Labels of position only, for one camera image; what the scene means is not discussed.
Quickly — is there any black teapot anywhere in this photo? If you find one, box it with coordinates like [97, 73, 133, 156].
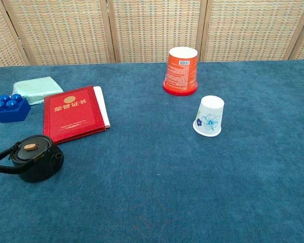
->
[0, 134, 65, 183]

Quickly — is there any black pan lid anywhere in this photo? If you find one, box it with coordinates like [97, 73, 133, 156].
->
[17, 138, 46, 161]

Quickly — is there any orange paper cup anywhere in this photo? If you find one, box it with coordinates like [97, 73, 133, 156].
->
[162, 47, 199, 97]

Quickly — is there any blue tablecloth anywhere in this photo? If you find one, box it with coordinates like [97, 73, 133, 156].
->
[0, 59, 304, 243]

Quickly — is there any white floral paper cup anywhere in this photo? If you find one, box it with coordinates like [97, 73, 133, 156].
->
[193, 95, 225, 138]

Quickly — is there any red certificate book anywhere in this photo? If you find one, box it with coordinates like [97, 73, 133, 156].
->
[43, 86, 111, 145]

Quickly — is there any woven folding screen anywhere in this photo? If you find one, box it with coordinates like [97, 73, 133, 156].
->
[0, 0, 304, 69]

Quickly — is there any light green tissue pack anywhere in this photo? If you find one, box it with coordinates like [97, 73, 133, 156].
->
[0, 76, 64, 110]

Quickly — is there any blue toy building block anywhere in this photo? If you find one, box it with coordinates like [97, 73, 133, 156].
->
[0, 93, 31, 124]

